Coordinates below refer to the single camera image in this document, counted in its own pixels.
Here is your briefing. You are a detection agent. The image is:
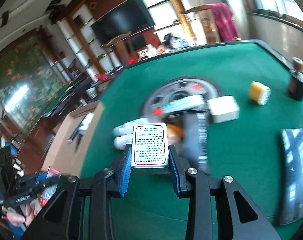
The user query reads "red white medicine box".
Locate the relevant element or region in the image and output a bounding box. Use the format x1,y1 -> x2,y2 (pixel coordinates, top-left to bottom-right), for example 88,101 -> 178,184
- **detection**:
40,166 -> 61,206

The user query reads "black foil pouch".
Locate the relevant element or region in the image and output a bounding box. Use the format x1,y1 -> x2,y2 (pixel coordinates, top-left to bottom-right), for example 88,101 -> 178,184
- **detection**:
182,112 -> 211,175

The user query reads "playing card box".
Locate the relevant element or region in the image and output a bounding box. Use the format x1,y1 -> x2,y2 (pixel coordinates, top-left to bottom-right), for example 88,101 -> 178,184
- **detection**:
131,123 -> 169,174

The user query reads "yellow snack packet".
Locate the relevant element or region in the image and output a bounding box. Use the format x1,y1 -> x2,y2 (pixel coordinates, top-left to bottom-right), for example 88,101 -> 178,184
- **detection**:
167,124 -> 184,144

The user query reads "yellow tape roll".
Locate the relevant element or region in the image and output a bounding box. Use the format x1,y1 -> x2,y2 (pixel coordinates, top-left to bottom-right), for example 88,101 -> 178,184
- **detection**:
248,81 -> 271,106

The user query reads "teal tissue packet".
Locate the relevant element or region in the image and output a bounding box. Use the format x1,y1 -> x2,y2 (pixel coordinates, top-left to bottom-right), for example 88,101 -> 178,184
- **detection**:
160,95 -> 205,114

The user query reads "person's hand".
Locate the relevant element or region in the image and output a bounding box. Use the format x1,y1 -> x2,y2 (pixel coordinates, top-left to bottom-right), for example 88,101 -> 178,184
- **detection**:
6,199 -> 42,227

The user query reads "black glasses case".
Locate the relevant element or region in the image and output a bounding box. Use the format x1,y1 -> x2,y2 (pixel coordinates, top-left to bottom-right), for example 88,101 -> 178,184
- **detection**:
279,128 -> 303,225

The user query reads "cardboard box tray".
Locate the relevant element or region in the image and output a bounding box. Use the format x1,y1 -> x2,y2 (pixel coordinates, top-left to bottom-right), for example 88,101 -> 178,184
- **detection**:
41,101 -> 104,177

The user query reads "white tube container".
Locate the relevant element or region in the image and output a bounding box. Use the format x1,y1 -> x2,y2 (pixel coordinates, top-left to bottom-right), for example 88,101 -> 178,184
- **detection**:
113,134 -> 133,150

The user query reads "white power adapter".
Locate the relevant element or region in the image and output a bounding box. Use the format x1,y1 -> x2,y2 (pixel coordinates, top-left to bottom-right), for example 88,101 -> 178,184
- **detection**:
207,95 -> 240,123

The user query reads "round mahjong table centre panel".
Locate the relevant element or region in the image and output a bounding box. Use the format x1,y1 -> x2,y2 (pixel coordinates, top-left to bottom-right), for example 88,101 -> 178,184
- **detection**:
138,76 -> 222,116

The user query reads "dark perfume bottle wooden cap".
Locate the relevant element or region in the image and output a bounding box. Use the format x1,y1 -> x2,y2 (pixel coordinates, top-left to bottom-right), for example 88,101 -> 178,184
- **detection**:
288,56 -> 303,102

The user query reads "wooden armchair with cloth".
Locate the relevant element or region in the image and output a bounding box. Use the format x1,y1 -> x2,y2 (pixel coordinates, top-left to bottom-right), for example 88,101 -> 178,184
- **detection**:
180,4 -> 220,46

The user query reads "red cloth on chair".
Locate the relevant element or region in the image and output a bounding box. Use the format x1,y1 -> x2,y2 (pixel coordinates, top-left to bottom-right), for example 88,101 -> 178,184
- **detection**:
208,3 -> 241,42

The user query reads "black television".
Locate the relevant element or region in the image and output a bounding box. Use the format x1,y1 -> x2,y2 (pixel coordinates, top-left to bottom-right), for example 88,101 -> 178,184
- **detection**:
91,0 -> 155,44

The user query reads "flower wall painting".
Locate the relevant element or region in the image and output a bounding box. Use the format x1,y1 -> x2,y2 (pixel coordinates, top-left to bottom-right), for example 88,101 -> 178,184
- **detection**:
0,35 -> 66,133

